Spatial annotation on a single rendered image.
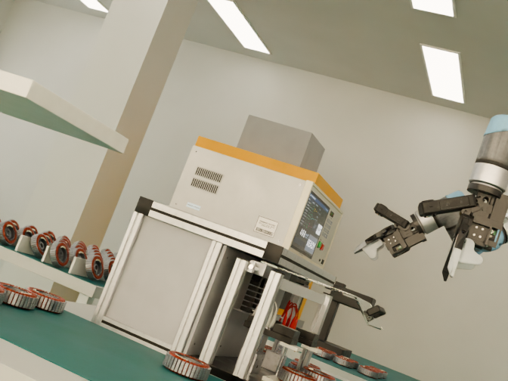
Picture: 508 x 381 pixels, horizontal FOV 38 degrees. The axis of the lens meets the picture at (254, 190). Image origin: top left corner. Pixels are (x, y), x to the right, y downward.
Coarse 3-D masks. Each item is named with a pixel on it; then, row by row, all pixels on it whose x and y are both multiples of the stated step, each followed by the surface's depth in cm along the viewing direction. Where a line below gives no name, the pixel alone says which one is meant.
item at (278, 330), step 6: (246, 324) 205; (276, 324) 203; (282, 324) 208; (264, 330) 203; (270, 330) 203; (276, 330) 202; (282, 330) 202; (288, 330) 201; (294, 330) 201; (270, 336) 202; (276, 336) 202; (282, 336) 201; (288, 336) 201; (294, 336) 202; (282, 342) 201; (288, 342) 200; (294, 342) 204; (258, 348) 208; (294, 348) 200; (300, 348) 203
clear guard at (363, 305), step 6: (270, 264) 196; (282, 270) 194; (294, 276) 209; (300, 276) 192; (312, 282) 198; (318, 282) 190; (330, 288) 189; (342, 294) 206; (348, 294) 187; (360, 300) 191; (360, 306) 186; (366, 306) 196; (366, 312) 190; (366, 318) 185; (372, 318) 196; (372, 324) 190; (378, 324) 202
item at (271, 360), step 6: (270, 354) 226; (276, 354) 225; (282, 354) 231; (264, 360) 226; (270, 360) 225; (276, 360) 225; (264, 366) 225; (270, 366) 225; (276, 366) 224; (282, 366) 229
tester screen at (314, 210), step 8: (312, 200) 208; (312, 208) 211; (320, 208) 218; (304, 216) 206; (312, 216) 213; (320, 216) 220; (304, 224) 208; (312, 224) 215; (320, 224) 223; (296, 232) 204; (312, 232) 218; (304, 240) 213; (304, 248) 215
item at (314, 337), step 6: (300, 330) 225; (306, 330) 226; (300, 336) 225; (306, 336) 224; (312, 336) 223; (318, 336) 228; (300, 342) 224; (306, 342) 223; (312, 342) 223; (276, 348) 226; (282, 348) 231; (306, 348) 223; (312, 348) 223
